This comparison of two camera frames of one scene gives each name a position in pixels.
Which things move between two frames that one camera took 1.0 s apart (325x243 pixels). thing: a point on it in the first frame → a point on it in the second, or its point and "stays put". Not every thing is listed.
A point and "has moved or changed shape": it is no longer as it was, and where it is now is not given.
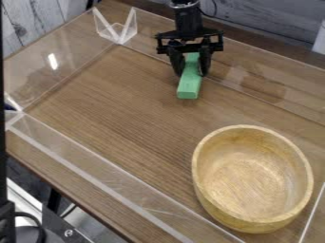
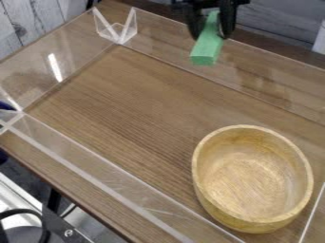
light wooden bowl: (252, 178) stays put
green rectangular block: (190, 82) has moved or changed shape
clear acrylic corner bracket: (115, 31) stays put
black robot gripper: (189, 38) → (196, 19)
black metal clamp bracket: (56, 223) stays put
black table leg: (54, 200) stays put
